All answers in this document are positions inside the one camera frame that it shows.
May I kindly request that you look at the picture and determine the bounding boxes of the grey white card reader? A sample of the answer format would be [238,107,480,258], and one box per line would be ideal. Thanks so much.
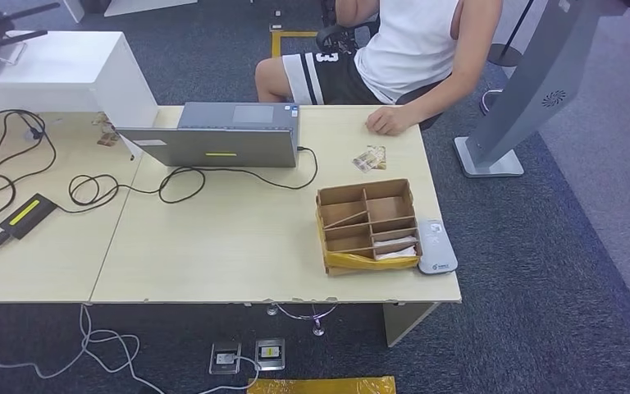
[417,218,459,276]

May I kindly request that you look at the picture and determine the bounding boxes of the grey floor cable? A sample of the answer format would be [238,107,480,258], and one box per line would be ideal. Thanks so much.
[0,302,167,394]

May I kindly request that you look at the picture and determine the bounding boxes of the white counter block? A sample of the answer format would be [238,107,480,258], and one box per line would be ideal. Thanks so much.
[0,30,159,160]

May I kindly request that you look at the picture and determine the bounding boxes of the black laptop charging cable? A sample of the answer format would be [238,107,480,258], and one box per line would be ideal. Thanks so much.
[53,145,320,212]

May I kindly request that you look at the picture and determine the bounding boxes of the yellow plastic strip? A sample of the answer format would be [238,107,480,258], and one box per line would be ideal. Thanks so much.
[317,217,422,273]

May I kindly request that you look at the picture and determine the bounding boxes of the metal floor outlet yellow label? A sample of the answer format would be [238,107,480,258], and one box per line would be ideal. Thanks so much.
[253,337,287,373]

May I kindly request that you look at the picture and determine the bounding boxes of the chrome wire cable hanger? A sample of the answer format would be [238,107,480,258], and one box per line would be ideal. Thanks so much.
[266,301,339,338]

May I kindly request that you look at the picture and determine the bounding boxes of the grey desk cable grommet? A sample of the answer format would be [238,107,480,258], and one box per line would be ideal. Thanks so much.
[22,123,47,144]

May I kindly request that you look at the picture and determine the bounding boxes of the metal floor outlet with plug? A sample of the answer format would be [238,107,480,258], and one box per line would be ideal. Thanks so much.
[208,341,243,376]

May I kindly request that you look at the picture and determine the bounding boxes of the cardboard divider box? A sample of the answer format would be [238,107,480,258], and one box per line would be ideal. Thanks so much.
[314,178,423,277]

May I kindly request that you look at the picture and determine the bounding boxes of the brown patterned card pile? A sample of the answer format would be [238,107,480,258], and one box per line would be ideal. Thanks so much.
[90,111,123,148]

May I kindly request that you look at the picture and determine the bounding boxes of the grey laptop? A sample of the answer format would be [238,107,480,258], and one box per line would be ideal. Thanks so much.
[116,101,301,168]

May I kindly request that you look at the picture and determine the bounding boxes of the beige desk leg panel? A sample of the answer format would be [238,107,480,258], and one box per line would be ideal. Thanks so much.
[382,301,440,349]

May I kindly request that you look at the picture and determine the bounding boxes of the silver kiosk stand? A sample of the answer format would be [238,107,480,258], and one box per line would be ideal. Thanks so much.
[453,0,630,180]

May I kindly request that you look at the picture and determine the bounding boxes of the clear acrylic stand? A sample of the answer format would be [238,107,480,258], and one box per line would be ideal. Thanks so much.
[0,40,29,66]

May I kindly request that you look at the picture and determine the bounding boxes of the person's left hand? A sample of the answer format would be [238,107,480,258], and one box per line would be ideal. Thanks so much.
[365,104,409,137]

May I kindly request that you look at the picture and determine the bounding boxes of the chrome bent tube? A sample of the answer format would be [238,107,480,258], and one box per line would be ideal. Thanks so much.
[479,88,505,117]

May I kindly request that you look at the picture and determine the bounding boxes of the white furniture base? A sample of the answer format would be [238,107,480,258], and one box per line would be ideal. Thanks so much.
[62,0,200,25]

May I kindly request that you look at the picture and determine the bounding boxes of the white power cable with plug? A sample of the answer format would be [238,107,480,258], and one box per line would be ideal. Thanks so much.
[198,353,263,394]

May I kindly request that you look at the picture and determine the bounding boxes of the black stanchion post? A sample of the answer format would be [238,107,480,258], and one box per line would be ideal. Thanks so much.
[486,0,539,69]

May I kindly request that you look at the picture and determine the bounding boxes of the black power adapter yellow label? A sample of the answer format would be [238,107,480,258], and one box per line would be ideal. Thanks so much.
[0,193,59,241]

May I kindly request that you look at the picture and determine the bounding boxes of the black adapter mains cable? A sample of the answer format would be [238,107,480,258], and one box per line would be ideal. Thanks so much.
[0,108,59,259]

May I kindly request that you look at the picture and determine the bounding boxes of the person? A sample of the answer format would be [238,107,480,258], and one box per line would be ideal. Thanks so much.
[253,0,504,137]

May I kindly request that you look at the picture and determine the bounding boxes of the white card stack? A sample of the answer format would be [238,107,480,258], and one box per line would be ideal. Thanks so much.
[372,235,419,261]

